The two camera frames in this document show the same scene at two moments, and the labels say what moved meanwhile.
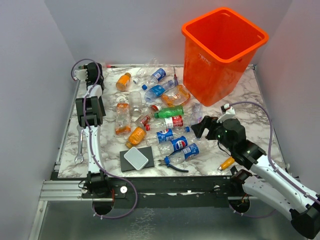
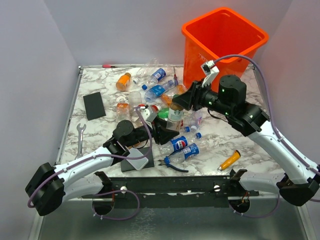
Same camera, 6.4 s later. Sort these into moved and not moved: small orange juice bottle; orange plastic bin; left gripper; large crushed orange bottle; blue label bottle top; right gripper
Moved: left gripper; right gripper
Not moved: small orange juice bottle; blue label bottle top; orange plastic bin; large crushed orange bottle
